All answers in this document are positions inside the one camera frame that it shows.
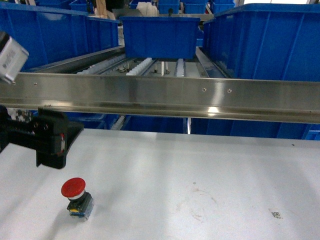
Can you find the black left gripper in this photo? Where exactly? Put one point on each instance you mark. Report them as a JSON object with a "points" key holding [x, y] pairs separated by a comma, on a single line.
{"points": [[57, 134]]}

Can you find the red mushroom push button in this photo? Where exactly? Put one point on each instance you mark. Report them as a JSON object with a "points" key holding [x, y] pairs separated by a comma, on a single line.
{"points": [[81, 202]]}

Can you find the large blue bin left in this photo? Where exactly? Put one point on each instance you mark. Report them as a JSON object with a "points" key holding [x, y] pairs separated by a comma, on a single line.
{"points": [[53, 34]]}

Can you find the large blue bin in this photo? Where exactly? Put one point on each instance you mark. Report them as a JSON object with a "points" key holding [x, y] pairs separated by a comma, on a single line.
{"points": [[265, 41], [53, 34]]}

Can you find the white roller track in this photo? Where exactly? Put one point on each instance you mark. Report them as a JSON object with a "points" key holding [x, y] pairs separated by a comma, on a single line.
{"points": [[180, 71], [140, 68]]}

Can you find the small blue bin centre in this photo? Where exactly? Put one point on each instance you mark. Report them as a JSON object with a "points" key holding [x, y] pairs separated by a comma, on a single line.
{"points": [[160, 37]]}

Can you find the white roller track right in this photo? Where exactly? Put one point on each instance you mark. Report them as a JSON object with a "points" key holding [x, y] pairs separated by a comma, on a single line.
{"points": [[180, 71]]}

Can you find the small QR code sticker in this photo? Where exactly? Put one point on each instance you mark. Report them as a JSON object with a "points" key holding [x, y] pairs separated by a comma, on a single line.
{"points": [[276, 214]]}

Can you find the large blue bin right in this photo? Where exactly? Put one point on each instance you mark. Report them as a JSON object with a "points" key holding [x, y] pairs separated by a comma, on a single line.
{"points": [[265, 41]]}

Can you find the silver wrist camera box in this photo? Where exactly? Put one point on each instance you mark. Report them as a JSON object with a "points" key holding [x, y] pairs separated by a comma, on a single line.
{"points": [[13, 56]]}

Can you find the stainless steel shelf rail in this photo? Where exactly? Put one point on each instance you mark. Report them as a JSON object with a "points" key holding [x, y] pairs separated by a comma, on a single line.
{"points": [[212, 98]]}

